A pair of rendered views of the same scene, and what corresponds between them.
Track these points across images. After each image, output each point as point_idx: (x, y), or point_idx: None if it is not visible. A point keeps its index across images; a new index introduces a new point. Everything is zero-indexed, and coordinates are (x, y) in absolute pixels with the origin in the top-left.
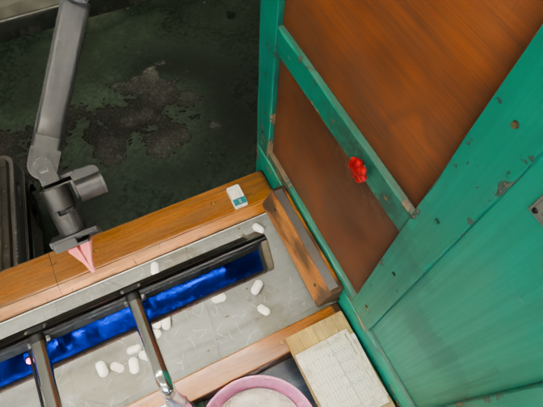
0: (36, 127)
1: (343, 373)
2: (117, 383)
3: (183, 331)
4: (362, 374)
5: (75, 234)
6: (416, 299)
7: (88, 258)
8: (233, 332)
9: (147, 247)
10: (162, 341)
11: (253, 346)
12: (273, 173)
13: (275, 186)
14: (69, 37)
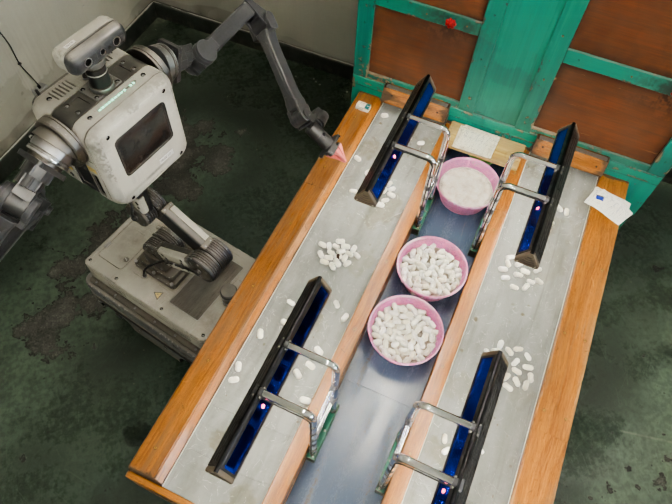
0: (293, 96)
1: (475, 139)
2: (390, 206)
3: (396, 172)
4: (482, 135)
5: (334, 141)
6: (494, 62)
7: (343, 153)
8: (416, 159)
9: (346, 151)
10: (392, 181)
11: (432, 155)
12: (374, 82)
13: (377, 90)
14: (277, 48)
